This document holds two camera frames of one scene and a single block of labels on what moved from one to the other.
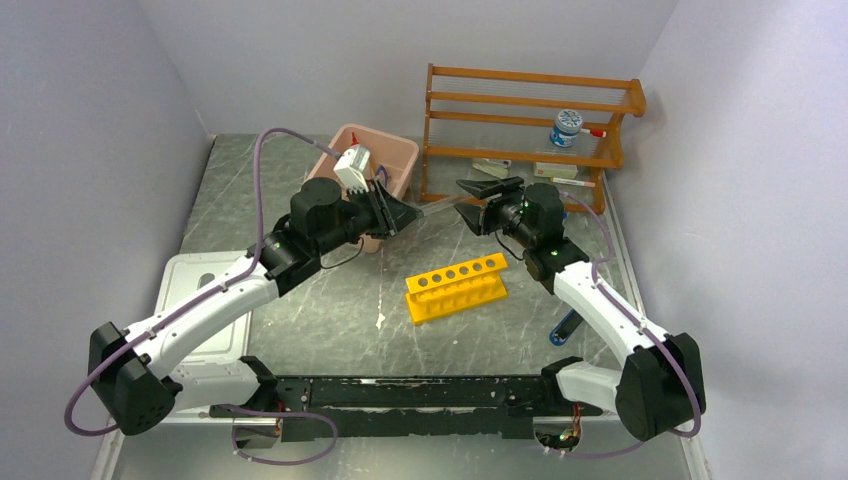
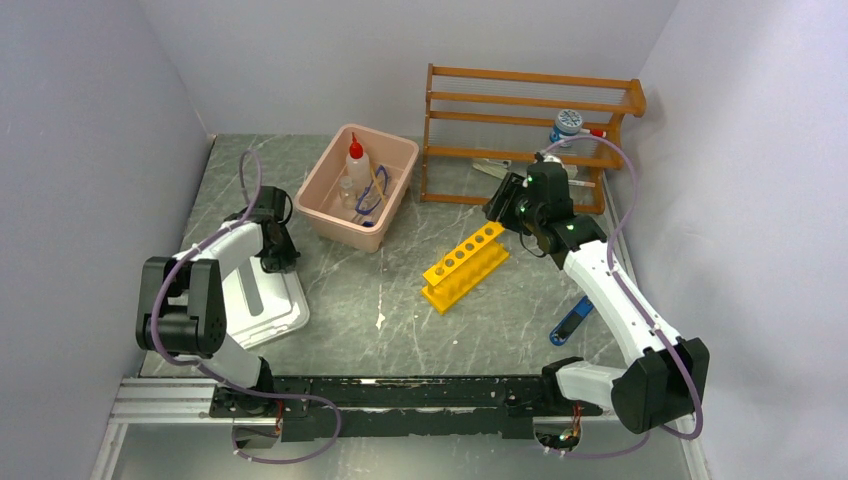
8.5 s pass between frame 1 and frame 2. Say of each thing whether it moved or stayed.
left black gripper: moved
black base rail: stayed
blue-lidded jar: stayed
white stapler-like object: stayed
